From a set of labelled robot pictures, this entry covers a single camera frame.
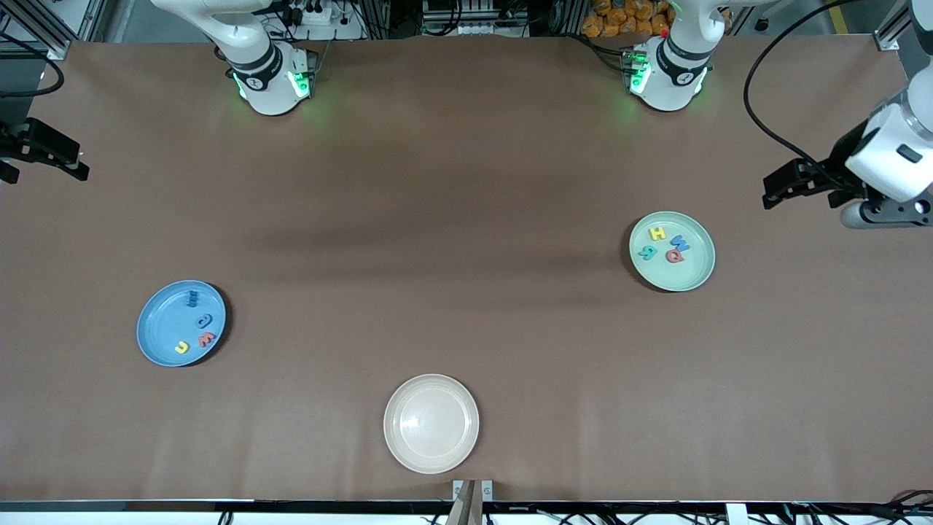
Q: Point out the teal capital letter R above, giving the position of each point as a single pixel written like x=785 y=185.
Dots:
x=647 y=254

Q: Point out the red capital letter Q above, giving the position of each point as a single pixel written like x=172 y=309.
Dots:
x=668 y=257

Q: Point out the pale green round plate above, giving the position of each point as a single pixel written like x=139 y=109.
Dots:
x=681 y=275

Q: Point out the aluminium frame post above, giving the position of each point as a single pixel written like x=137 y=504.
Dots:
x=900 y=22
x=40 y=28

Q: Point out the red lowercase letter w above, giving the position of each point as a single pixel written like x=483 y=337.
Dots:
x=208 y=340

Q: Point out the metal table edge bracket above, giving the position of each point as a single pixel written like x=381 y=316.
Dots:
x=459 y=490

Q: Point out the white power strip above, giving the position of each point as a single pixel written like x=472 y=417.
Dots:
x=310 y=13

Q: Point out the blue round plate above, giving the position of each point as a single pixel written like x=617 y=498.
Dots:
x=164 y=324

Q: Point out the blue lowercase letter a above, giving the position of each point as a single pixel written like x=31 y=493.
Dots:
x=198 y=321

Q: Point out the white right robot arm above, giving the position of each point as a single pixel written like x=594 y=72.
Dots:
x=262 y=73

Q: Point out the yellow capital letter H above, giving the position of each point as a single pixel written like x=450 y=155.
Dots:
x=657 y=234

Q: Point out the orange objects pile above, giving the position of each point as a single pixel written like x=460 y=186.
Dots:
x=619 y=18

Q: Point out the blue capital letter W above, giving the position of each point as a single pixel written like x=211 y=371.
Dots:
x=681 y=243

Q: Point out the dark equipment rack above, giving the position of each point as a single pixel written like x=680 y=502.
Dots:
x=474 y=18

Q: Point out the beige round plate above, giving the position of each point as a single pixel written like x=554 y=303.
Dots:
x=431 y=424

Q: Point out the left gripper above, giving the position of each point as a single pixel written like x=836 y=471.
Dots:
x=838 y=169

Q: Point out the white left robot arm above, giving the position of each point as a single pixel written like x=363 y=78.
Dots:
x=678 y=65

